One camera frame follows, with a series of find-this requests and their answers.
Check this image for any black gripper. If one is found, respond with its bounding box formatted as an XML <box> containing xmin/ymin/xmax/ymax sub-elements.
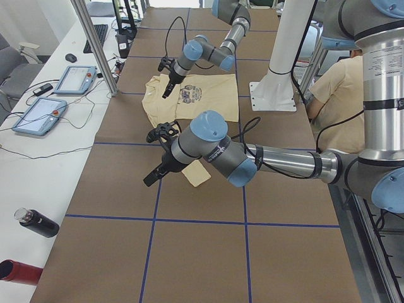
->
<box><xmin>143</xmin><ymin>153</ymin><xmax>187</xmax><ymax>187</ymax></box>
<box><xmin>162</xmin><ymin>70</ymin><xmax>184</xmax><ymax>98</ymax></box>

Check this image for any beige long sleeve shirt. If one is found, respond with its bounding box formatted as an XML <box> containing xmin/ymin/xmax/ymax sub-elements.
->
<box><xmin>142</xmin><ymin>74</ymin><xmax>239</xmax><ymax>187</ymax></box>

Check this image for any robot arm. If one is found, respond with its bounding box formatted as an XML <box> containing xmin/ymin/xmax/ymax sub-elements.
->
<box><xmin>158</xmin><ymin>0</ymin><xmax>251</xmax><ymax>98</ymax></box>
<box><xmin>144</xmin><ymin>1</ymin><xmax>403</xmax><ymax>213</ymax></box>

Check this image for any black keyboard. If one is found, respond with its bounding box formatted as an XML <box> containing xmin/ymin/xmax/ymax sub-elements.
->
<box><xmin>83</xmin><ymin>23</ymin><xmax>109</xmax><ymax>54</ymax></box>

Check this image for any far teach pendant tablet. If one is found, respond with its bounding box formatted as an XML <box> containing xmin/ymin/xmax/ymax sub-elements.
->
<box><xmin>54</xmin><ymin>66</ymin><xmax>97</xmax><ymax>95</ymax></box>

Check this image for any teach pendant tablet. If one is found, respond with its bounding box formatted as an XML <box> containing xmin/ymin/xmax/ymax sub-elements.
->
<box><xmin>12</xmin><ymin>97</ymin><xmax>68</xmax><ymax>136</ymax></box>
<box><xmin>54</xmin><ymin>66</ymin><xmax>97</xmax><ymax>95</ymax></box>

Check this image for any black computer mouse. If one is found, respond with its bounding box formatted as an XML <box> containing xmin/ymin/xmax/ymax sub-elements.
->
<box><xmin>65</xmin><ymin>53</ymin><xmax>77</xmax><ymax>63</ymax></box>

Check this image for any near teach pendant tablet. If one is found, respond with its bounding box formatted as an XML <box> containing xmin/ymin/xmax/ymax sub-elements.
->
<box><xmin>12</xmin><ymin>97</ymin><xmax>68</xmax><ymax>136</ymax></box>

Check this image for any black thermos bottle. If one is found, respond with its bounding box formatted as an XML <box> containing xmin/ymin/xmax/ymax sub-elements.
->
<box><xmin>14</xmin><ymin>208</ymin><xmax>59</xmax><ymax>238</ymax></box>

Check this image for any brown paper table cover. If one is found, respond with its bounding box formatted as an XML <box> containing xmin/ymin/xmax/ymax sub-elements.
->
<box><xmin>32</xmin><ymin>8</ymin><xmax>360</xmax><ymax>302</ymax></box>

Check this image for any grey office chair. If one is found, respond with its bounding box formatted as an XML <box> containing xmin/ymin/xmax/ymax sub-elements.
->
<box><xmin>1</xmin><ymin>35</ymin><xmax>44</xmax><ymax>102</ymax></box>

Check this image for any person in beige shirt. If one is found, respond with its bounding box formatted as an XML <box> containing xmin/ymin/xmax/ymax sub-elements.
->
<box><xmin>306</xmin><ymin>49</ymin><xmax>365</xmax><ymax>153</ymax></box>

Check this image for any red thermos bottle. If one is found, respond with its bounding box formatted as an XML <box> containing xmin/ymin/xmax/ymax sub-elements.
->
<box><xmin>1</xmin><ymin>259</ymin><xmax>43</xmax><ymax>285</ymax></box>

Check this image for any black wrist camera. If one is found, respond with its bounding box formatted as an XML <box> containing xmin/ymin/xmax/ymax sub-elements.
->
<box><xmin>146</xmin><ymin>121</ymin><xmax>182</xmax><ymax>144</ymax></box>
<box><xmin>157</xmin><ymin>56</ymin><xmax>176</xmax><ymax>72</ymax></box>

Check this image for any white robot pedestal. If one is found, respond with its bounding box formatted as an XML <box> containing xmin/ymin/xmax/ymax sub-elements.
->
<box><xmin>249</xmin><ymin>0</ymin><xmax>317</xmax><ymax>112</ymax></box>

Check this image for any aluminium frame post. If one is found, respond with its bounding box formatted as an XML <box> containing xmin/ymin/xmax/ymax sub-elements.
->
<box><xmin>71</xmin><ymin>0</ymin><xmax>118</xmax><ymax>97</ymax></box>

